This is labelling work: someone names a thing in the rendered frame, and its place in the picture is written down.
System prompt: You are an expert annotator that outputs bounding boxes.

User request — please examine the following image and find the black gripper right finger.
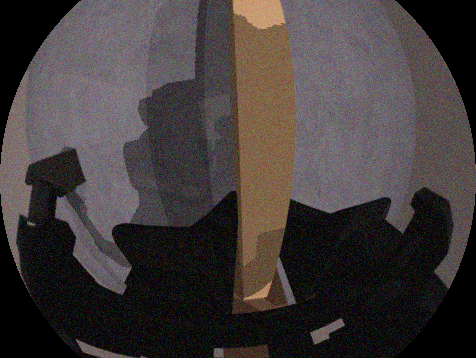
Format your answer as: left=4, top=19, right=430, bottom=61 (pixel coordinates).
left=279, top=198, right=391, bottom=303

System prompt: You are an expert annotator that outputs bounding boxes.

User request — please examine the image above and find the long wooden rail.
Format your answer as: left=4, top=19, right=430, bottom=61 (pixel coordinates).
left=227, top=0, right=297, bottom=300

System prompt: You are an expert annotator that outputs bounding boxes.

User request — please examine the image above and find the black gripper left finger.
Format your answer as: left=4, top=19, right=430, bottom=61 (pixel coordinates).
left=112, top=191, right=238, bottom=313

